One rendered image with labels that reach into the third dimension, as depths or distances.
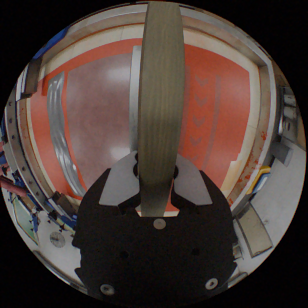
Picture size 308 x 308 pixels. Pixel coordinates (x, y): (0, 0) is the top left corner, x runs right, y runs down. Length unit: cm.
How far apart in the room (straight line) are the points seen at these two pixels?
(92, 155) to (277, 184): 363
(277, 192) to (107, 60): 367
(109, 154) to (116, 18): 27
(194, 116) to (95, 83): 18
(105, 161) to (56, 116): 16
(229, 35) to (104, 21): 22
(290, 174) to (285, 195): 54
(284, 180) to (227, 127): 332
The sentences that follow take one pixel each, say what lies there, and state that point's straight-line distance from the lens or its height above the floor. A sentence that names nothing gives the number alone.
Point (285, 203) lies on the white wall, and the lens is 357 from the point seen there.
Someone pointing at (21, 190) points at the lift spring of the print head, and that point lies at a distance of 95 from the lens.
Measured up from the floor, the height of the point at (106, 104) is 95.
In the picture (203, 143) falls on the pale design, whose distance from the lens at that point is 19.
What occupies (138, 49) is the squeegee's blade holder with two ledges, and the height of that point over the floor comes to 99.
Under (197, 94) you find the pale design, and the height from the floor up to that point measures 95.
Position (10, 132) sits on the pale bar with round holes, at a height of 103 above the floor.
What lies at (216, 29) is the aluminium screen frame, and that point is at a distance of 25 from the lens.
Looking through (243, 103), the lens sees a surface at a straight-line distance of 25.
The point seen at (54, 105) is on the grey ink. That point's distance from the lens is 27.
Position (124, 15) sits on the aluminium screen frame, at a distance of 23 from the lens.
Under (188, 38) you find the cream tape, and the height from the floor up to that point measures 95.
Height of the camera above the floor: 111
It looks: 64 degrees down
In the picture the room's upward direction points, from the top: 179 degrees counter-clockwise
